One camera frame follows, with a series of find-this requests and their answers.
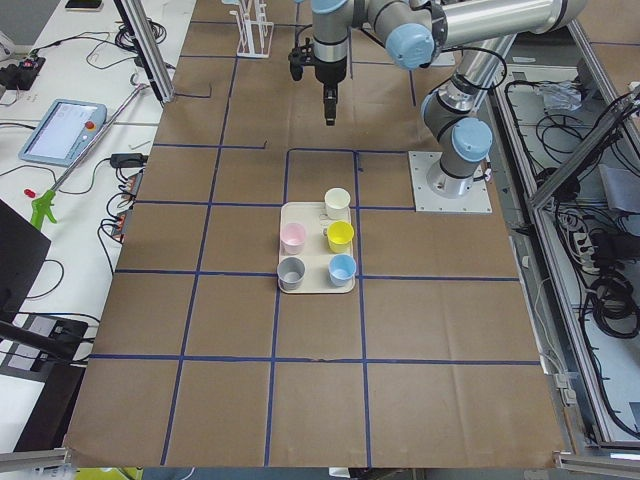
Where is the black monitor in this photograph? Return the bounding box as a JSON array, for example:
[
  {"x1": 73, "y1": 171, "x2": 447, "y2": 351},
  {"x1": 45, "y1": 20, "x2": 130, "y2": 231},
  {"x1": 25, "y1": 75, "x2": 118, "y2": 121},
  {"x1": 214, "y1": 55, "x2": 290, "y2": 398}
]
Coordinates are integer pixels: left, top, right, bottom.
[{"x1": 0, "y1": 201, "x2": 51, "y2": 323}]

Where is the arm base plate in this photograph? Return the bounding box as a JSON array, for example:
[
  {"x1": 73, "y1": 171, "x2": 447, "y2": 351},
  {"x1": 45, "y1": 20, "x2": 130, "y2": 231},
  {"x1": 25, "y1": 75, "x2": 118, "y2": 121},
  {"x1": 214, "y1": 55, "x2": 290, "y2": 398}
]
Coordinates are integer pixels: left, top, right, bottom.
[{"x1": 408, "y1": 151, "x2": 492, "y2": 215}]

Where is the cream plastic tray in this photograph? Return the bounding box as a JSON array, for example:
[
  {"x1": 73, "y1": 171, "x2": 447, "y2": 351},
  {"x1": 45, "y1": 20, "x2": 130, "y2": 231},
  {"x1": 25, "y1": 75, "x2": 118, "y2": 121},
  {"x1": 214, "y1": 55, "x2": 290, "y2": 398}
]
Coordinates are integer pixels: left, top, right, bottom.
[{"x1": 278, "y1": 202, "x2": 356, "y2": 294}]

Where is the aluminium frame post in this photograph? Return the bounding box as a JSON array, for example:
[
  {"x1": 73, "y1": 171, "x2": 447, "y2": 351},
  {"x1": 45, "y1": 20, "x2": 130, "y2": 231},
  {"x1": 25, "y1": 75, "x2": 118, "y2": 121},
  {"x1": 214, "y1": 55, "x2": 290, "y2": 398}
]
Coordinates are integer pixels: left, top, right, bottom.
[{"x1": 114, "y1": 0, "x2": 175, "y2": 104}]

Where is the cream cup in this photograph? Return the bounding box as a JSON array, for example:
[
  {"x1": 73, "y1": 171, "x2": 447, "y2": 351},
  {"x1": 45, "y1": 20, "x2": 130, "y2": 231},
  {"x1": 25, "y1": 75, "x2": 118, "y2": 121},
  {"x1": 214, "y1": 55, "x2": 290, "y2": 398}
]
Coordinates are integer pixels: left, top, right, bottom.
[{"x1": 324, "y1": 187, "x2": 351, "y2": 220}]

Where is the blue teach pendant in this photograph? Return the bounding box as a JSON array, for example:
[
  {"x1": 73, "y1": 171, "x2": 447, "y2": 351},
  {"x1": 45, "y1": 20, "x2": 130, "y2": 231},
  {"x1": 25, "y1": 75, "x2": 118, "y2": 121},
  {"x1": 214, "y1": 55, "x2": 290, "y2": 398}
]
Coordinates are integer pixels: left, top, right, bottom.
[{"x1": 18, "y1": 99, "x2": 107, "y2": 167}]

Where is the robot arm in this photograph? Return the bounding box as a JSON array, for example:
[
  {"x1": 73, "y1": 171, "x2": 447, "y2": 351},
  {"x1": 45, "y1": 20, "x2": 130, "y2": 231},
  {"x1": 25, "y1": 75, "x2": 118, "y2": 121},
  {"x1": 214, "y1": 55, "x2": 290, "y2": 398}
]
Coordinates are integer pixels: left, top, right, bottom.
[{"x1": 289, "y1": 0, "x2": 586, "y2": 199}]

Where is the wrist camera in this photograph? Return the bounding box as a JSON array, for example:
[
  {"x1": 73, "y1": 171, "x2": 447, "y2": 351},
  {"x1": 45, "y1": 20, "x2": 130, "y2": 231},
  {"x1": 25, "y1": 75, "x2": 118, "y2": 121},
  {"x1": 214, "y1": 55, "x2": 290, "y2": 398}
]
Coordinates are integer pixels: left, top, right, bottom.
[{"x1": 288, "y1": 38, "x2": 316, "y2": 81}]

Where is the black smartphone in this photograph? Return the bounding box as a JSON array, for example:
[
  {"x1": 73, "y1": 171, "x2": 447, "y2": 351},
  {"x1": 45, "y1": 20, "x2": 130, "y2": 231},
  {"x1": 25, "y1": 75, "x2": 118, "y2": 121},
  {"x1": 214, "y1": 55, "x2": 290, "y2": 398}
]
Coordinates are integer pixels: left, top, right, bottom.
[{"x1": 64, "y1": 0, "x2": 103, "y2": 12}]

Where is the pink cup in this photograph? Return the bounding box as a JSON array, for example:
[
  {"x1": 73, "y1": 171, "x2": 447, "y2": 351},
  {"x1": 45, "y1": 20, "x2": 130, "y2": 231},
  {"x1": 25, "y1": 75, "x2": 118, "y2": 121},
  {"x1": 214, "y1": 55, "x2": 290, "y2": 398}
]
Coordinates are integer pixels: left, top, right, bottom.
[{"x1": 280, "y1": 222, "x2": 307, "y2": 255}]

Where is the yellow cup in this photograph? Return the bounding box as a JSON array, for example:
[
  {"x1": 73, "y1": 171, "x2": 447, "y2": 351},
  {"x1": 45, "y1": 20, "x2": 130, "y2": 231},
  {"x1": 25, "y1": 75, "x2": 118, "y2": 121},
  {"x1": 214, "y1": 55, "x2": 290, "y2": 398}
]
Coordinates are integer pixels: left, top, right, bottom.
[{"x1": 327, "y1": 220, "x2": 355, "y2": 254}]

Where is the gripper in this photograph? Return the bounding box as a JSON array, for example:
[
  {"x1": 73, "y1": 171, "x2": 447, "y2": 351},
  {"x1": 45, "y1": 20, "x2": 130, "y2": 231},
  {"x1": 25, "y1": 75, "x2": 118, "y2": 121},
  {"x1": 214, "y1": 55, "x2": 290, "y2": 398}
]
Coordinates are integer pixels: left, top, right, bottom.
[{"x1": 323, "y1": 82, "x2": 339, "y2": 125}]

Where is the grey cup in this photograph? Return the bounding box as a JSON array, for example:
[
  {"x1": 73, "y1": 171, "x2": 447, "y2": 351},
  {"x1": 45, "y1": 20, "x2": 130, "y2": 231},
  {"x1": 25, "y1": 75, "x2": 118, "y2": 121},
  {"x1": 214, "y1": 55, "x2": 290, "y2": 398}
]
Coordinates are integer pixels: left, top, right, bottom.
[{"x1": 277, "y1": 257, "x2": 306, "y2": 291}]

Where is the green handled reacher grabber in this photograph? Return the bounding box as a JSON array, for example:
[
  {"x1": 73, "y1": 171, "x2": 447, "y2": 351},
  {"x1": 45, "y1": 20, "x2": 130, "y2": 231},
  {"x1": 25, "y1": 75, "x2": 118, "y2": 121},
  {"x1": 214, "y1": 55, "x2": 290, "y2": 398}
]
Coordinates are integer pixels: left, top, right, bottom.
[{"x1": 30, "y1": 83, "x2": 150, "y2": 231}]

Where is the white wire cup rack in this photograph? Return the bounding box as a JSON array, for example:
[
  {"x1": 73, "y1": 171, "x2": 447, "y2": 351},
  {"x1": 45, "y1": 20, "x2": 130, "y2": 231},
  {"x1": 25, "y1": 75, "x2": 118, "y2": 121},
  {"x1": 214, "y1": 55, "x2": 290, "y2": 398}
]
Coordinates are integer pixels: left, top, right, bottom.
[{"x1": 224, "y1": 0, "x2": 274, "y2": 59}]

